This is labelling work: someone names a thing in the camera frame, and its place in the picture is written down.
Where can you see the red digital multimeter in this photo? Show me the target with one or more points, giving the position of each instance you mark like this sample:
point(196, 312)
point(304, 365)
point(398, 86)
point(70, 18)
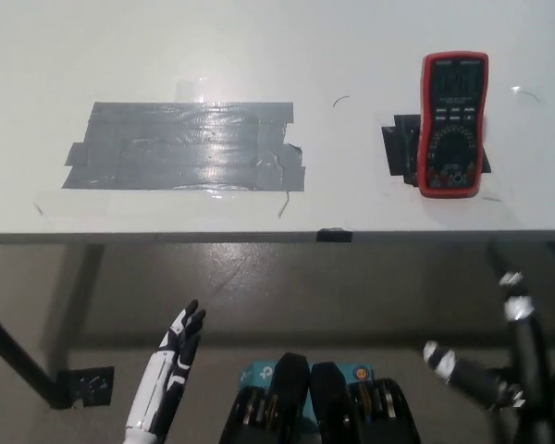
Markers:
point(451, 139)

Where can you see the robot left black body block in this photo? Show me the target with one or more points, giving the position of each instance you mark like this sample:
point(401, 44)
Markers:
point(289, 384)

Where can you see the robot right black body block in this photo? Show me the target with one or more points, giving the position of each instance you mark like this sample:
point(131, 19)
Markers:
point(333, 398)

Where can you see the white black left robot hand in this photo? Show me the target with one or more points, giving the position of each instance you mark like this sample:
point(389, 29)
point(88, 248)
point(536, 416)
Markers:
point(155, 393)

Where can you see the robot black body block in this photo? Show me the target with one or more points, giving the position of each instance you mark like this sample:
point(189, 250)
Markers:
point(289, 384)
point(333, 398)

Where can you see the small black tape strip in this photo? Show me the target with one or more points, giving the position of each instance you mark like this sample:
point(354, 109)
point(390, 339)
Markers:
point(334, 236)

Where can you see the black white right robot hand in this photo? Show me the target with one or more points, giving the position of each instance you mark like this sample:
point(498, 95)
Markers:
point(472, 374)

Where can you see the grey duct tape patch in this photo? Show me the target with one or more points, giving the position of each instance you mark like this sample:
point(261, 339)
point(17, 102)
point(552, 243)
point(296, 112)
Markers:
point(166, 152)

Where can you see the black diagonal table leg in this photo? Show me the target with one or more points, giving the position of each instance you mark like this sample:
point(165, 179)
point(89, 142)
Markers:
point(18, 356)

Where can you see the teal robot body top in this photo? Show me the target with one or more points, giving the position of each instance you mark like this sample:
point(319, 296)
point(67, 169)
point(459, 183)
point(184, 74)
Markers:
point(259, 372)

